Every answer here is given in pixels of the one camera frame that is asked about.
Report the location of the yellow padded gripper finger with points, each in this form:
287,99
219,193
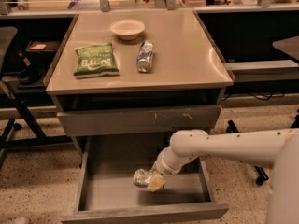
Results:
156,181

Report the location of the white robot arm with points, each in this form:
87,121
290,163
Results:
275,149

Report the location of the open grey lower drawer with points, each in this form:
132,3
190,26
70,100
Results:
107,195

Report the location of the grey upper drawer front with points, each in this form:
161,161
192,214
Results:
139,120

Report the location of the grey drawer cabinet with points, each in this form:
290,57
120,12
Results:
186,69

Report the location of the blue silver can on counter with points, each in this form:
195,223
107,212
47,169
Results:
144,57

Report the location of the black rolling stand base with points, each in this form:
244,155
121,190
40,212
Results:
262,175

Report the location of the green chip bag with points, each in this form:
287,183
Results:
96,61

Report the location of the white paper bowl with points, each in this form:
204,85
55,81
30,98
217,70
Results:
127,29

